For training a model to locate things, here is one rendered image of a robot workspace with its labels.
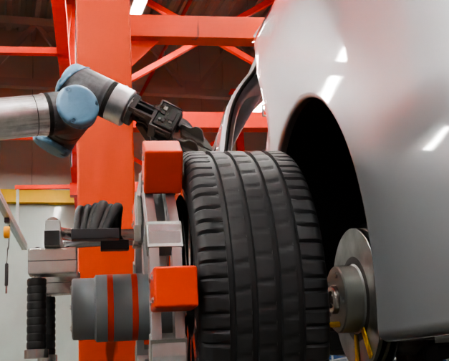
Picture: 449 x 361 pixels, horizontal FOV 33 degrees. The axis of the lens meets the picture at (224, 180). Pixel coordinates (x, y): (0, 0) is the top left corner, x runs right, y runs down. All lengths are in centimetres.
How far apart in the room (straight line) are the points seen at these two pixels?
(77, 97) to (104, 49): 72
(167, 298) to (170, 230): 16
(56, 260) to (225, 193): 34
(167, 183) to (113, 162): 69
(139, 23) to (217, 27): 45
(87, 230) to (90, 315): 21
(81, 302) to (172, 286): 33
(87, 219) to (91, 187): 68
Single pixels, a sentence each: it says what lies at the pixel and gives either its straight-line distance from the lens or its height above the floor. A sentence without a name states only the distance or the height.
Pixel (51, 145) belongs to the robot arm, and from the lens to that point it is 169.
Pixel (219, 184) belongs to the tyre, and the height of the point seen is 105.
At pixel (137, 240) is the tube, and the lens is 161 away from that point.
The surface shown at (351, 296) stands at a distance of 168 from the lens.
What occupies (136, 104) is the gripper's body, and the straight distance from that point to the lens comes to 172.
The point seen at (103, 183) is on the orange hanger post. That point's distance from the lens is 215.
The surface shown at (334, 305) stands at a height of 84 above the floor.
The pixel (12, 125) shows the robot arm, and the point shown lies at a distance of 156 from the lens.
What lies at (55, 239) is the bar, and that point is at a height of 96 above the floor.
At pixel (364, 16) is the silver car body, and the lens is 139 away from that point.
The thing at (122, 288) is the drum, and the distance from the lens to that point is 158.
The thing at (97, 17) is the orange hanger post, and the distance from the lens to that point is 233.
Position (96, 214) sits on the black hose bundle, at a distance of 147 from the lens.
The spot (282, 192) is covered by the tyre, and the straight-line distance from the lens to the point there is 144.
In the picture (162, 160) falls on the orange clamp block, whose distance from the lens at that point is 147.
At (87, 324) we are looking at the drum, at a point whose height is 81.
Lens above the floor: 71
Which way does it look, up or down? 14 degrees up
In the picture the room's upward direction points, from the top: 3 degrees counter-clockwise
